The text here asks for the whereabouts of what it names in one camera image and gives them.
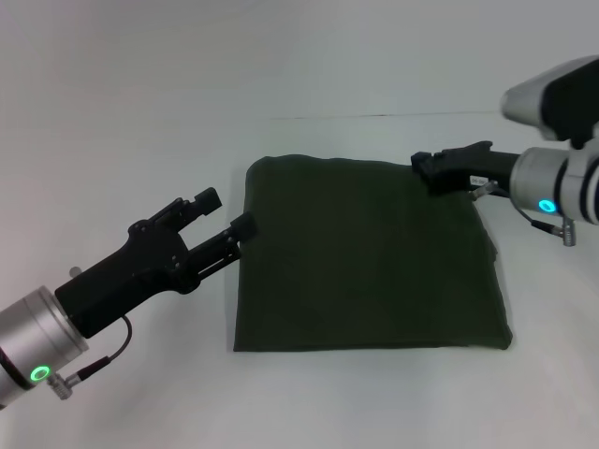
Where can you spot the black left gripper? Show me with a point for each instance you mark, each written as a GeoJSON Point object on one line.
{"type": "Point", "coordinates": [135, 276]}

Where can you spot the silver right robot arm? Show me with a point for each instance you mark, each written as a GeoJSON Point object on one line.
{"type": "Point", "coordinates": [557, 182]}

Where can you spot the dark green shirt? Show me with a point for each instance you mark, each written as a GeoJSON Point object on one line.
{"type": "Point", "coordinates": [365, 252]}

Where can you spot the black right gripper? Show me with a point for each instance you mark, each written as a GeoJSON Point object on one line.
{"type": "Point", "coordinates": [472, 168]}

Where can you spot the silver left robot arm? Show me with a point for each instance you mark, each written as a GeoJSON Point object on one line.
{"type": "Point", "coordinates": [33, 341]}

